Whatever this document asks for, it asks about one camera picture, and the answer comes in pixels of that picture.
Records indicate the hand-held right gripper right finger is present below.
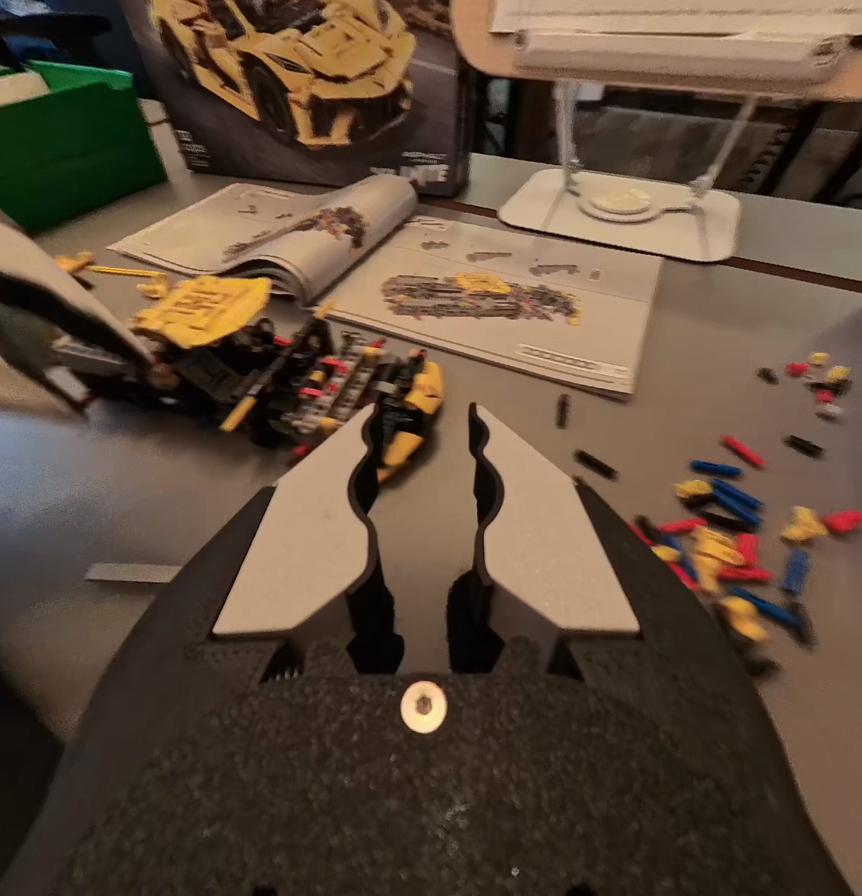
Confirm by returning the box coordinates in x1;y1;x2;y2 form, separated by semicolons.
466;402;643;650

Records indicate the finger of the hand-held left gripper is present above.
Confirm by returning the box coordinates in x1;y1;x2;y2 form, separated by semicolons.
0;293;90;415
0;199;157;373

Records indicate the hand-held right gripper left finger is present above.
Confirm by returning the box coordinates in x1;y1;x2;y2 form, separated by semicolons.
211;403;381;650

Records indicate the pile of yellow bricks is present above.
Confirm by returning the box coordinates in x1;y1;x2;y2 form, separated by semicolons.
53;250;171;300

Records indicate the yellow black brick car model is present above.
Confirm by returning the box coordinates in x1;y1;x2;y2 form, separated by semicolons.
49;274;447;485

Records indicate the grey desk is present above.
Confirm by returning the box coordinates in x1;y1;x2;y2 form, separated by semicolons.
0;98;862;896

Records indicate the green plastic bin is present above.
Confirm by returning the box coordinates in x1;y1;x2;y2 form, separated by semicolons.
0;59;169;233

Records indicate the pile of small coloured pins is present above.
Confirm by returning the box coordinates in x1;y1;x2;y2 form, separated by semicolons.
552;349;862;681

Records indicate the white paper stack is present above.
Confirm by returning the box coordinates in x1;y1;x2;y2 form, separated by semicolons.
0;66;52;111

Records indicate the open instruction booklet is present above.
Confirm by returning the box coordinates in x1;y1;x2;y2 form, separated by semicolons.
107;173;666;401

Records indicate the toy car set box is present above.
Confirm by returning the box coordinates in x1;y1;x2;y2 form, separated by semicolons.
118;0;479;198

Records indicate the printed instruction sheet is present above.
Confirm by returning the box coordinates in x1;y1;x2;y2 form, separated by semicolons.
489;0;862;37

